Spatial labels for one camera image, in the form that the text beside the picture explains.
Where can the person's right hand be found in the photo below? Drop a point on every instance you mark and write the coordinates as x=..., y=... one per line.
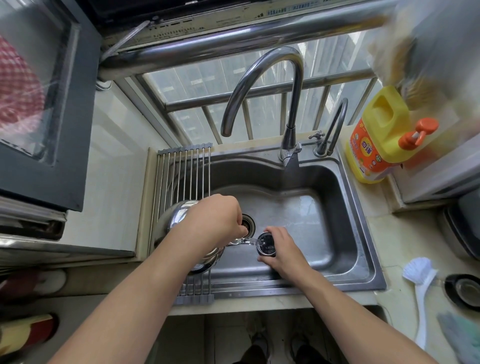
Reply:
x=288, y=255

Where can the person's left hand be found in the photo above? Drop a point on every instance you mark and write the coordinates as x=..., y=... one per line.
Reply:
x=208, y=221

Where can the person's left fingers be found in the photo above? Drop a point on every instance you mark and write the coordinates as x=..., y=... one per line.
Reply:
x=234, y=228

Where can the person's right thumb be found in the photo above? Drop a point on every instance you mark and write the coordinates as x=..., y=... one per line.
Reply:
x=268, y=260

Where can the black cup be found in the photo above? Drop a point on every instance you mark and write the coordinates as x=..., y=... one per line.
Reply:
x=267, y=243

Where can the stainless steel kettle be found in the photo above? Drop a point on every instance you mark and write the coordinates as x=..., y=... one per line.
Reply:
x=176, y=221

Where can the person's right forearm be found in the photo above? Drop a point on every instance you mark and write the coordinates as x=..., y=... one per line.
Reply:
x=356, y=322

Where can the person's left forearm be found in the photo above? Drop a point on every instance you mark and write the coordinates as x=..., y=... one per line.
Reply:
x=123, y=311

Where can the stainless steel sink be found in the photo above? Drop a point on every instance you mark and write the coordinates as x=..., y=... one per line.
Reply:
x=322, y=210

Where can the roll-up steel drying rack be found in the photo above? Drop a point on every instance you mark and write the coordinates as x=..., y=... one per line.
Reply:
x=176, y=172

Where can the person's left shoe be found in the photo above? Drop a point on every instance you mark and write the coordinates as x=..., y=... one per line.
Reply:
x=259, y=343

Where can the person's shoe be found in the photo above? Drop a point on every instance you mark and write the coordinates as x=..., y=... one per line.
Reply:
x=300, y=341
x=259, y=343

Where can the person's right shoe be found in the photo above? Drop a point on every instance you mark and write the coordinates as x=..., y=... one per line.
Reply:
x=300, y=341

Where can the steel window railing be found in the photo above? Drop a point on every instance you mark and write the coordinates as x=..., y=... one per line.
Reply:
x=232, y=103

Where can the tall chrome gooseneck faucet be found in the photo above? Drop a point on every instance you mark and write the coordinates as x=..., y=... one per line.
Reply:
x=292, y=112

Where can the small chrome faucet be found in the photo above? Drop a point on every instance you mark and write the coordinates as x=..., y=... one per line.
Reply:
x=337, y=123

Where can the white dish brush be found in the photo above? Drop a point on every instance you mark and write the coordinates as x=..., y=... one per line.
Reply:
x=423, y=296

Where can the yellow detergent bottle orange pump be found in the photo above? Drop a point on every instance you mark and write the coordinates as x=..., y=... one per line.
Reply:
x=378, y=138

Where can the thick steel pipe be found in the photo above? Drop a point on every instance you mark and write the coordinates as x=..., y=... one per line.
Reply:
x=225, y=43

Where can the dark grey cabinet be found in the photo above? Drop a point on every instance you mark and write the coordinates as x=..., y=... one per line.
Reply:
x=75, y=112

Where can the black round lid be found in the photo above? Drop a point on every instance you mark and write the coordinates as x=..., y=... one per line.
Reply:
x=465, y=292

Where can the grey appliance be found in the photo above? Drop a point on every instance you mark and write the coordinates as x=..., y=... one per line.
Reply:
x=465, y=221

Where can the green cloth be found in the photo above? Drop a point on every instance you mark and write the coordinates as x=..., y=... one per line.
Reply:
x=461, y=337

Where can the red and yellow bottle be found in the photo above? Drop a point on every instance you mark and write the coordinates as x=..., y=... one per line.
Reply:
x=26, y=333

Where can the clear plastic bag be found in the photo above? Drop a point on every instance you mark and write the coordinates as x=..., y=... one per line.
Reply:
x=405, y=45

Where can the red checked cloth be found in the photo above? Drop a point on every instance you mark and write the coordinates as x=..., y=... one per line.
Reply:
x=18, y=90

